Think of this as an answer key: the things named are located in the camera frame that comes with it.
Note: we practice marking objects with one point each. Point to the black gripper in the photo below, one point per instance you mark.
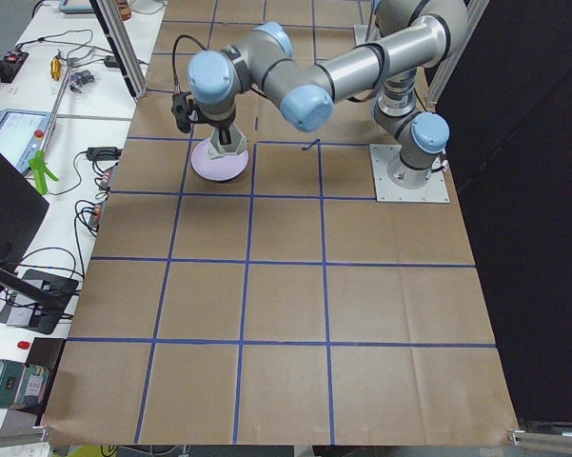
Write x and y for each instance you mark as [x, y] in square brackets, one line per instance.
[222, 128]

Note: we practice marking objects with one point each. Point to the white faceted cup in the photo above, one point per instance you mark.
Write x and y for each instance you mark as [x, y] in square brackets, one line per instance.
[237, 147]

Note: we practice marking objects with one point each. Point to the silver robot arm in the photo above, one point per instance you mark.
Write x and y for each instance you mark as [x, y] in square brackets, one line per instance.
[411, 34]

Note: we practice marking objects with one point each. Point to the lavender plate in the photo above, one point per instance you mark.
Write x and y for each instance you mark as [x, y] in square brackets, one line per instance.
[217, 169]

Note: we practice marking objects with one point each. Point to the black power adapter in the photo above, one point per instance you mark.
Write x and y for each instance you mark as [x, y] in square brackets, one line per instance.
[103, 153]

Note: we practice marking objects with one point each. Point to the brown paper table cover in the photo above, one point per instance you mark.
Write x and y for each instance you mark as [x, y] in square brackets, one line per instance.
[288, 307]

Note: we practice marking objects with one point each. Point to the yellow screwdriver tool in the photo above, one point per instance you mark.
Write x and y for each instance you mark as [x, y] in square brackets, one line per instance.
[55, 68]

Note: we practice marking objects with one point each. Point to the green reacher grabber stick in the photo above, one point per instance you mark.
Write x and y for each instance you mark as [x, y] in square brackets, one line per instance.
[38, 163]

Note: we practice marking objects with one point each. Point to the blue teach pendant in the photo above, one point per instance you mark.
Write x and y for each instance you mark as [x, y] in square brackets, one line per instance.
[21, 134]

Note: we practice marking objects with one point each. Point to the black monitor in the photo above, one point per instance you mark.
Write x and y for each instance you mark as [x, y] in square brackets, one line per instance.
[22, 212]

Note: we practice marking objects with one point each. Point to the green box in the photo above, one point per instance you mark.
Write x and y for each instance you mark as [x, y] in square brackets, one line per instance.
[22, 385]

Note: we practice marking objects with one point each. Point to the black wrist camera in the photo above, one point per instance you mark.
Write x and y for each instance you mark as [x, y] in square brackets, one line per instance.
[181, 109]

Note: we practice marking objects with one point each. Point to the aluminium frame post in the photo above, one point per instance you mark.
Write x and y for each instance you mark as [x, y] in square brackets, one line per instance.
[113, 27]

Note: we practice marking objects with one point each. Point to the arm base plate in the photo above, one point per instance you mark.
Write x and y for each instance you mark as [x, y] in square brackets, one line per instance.
[394, 182]

